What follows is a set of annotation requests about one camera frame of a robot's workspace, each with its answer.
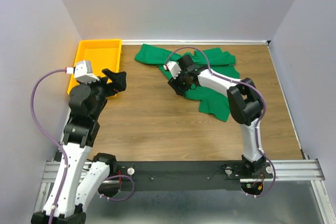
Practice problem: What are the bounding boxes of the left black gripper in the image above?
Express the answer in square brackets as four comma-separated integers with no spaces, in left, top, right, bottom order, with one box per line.
[79,68,127,120]

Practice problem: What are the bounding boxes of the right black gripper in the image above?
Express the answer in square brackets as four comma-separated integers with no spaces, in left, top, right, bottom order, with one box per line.
[166,69,191,97]

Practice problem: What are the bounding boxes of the yellow plastic tray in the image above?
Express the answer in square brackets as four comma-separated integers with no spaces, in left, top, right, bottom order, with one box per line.
[67,39,123,99]

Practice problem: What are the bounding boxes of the green t shirt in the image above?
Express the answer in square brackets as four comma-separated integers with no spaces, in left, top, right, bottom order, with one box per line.
[135,44,240,122]

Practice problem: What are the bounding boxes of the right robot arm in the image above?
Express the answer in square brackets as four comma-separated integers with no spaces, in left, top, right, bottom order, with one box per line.
[163,55,266,178]

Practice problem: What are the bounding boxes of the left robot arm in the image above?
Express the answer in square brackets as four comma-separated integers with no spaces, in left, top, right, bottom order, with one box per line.
[30,69,127,223]

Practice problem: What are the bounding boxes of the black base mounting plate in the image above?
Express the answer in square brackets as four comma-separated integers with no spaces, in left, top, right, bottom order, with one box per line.
[117,161,273,192]

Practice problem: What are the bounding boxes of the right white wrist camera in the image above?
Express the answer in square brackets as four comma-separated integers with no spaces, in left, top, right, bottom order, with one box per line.
[163,61,182,79]

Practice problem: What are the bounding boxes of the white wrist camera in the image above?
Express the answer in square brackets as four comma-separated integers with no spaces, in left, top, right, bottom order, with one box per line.
[65,60,100,83]
[163,61,182,79]

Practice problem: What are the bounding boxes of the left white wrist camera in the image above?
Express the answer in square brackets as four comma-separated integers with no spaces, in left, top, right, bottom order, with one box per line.
[65,60,100,83]

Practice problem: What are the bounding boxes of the aluminium front rail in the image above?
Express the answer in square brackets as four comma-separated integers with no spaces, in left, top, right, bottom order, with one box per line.
[41,159,325,183]

